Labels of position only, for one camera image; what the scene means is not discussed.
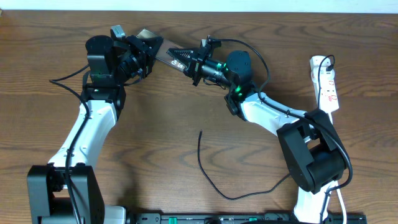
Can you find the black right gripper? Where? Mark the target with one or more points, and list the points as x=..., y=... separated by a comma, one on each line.
x=196, y=61

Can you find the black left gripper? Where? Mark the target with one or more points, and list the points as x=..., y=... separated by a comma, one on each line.
x=142, y=46

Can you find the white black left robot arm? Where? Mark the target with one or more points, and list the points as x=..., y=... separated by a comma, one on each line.
x=65, y=190

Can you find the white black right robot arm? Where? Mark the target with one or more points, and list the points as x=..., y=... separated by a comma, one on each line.
x=315, y=157

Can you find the white usb charger adapter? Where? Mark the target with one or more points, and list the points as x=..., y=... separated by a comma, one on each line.
x=324, y=73

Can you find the white power strip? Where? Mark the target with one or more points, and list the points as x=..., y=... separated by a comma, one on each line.
x=325, y=90

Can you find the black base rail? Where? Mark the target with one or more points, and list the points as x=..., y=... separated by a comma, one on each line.
x=156, y=218

